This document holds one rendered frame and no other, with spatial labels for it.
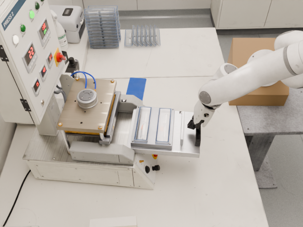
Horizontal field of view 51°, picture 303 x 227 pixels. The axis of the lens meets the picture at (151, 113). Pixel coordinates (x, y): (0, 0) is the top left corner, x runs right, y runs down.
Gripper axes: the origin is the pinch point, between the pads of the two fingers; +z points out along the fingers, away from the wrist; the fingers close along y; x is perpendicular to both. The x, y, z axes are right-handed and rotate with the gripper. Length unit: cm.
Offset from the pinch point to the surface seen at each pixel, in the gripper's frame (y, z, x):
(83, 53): 69, 43, 55
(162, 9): 242, 96, -2
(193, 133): -1.2, 3.9, -2.4
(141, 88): 46, 34, 17
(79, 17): 87, 32, 64
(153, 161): -5.1, 26.4, 7.3
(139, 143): -10.0, 9.1, 18.6
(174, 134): -2.5, 6.6, 5.0
